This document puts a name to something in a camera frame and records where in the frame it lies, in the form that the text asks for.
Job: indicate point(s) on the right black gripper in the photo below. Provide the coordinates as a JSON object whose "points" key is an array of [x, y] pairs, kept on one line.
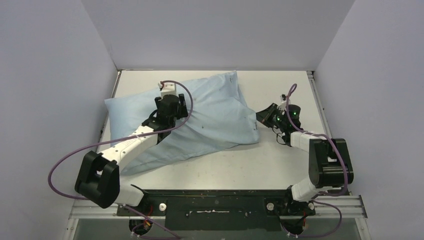
{"points": [[271, 116]]}

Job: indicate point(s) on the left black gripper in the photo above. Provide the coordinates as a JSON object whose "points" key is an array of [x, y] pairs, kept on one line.
{"points": [[182, 112]]}

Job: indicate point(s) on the light blue pillowcase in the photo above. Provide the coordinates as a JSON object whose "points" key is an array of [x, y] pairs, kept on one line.
{"points": [[220, 119]]}

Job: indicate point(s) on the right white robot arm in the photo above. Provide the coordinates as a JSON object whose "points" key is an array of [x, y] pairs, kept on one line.
{"points": [[330, 169]]}

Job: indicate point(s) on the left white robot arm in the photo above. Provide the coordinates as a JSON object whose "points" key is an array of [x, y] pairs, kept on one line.
{"points": [[99, 179]]}

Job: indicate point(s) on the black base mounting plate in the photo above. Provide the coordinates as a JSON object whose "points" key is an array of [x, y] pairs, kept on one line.
{"points": [[222, 210]]}

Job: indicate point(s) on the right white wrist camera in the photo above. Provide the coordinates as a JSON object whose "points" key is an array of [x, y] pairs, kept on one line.
{"points": [[284, 103]]}

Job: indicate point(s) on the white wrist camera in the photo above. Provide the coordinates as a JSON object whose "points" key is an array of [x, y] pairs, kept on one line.
{"points": [[284, 103], [167, 89]]}

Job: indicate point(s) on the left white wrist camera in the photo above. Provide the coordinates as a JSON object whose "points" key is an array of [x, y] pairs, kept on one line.
{"points": [[167, 89]]}

